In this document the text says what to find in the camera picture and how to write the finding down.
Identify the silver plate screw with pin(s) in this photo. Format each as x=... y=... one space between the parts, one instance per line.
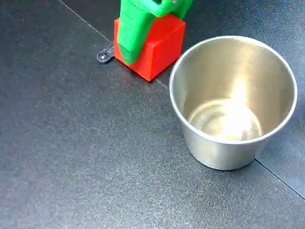
x=102 y=56

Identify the black flat joining plate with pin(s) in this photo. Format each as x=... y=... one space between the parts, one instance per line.
x=108 y=53

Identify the red cube block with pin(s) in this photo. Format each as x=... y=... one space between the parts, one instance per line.
x=164 y=40

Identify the stainless steel cup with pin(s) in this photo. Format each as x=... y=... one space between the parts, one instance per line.
x=214 y=152

